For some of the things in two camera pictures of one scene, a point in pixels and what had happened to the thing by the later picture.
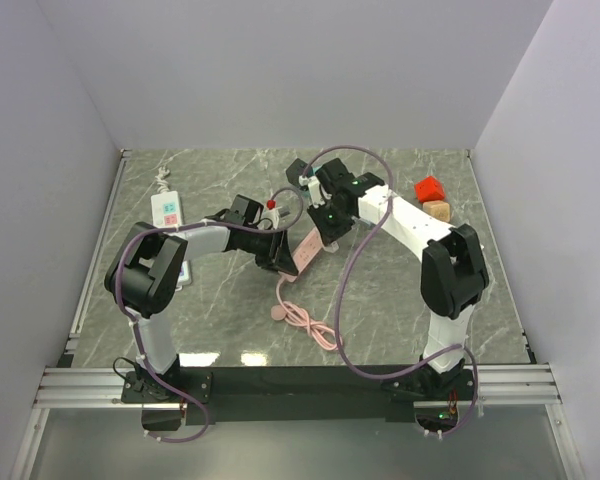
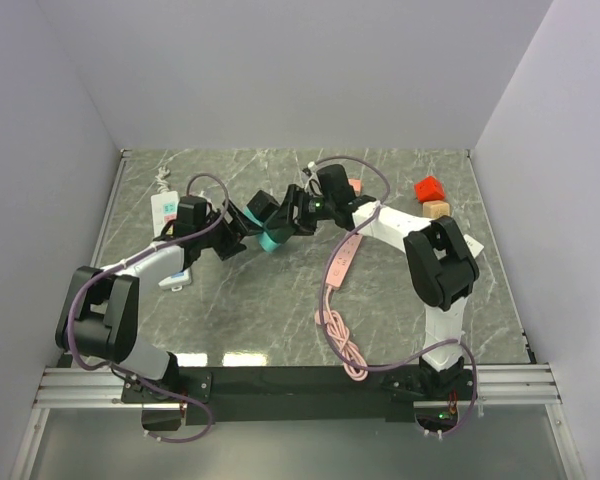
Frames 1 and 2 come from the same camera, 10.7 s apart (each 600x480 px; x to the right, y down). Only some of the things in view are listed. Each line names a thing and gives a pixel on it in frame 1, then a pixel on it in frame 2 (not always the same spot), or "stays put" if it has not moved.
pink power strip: x=307 y=249 to x=343 y=261
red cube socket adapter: x=429 y=189 stays put
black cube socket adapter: x=295 y=171 to x=262 y=204
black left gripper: x=276 y=257 to x=240 y=227
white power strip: x=166 y=214 stays put
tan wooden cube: x=437 y=209 stays put
